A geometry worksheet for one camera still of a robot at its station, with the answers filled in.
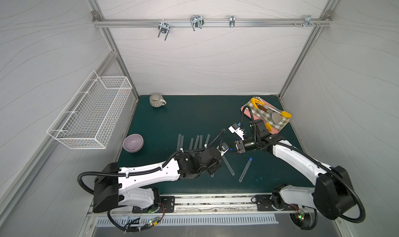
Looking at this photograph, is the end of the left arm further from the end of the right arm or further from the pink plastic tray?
the pink plastic tray

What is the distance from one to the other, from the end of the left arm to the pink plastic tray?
610 millimetres

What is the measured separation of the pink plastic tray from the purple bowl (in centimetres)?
74

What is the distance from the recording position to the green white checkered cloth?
1061 millimetres

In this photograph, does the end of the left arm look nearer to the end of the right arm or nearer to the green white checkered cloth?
the end of the right arm

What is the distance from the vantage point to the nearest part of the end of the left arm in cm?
52

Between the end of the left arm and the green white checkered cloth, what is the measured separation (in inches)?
25.4

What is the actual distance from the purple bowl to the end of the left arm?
440 mm

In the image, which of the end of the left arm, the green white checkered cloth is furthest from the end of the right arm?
the green white checkered cloth

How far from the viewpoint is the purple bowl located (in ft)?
2.89
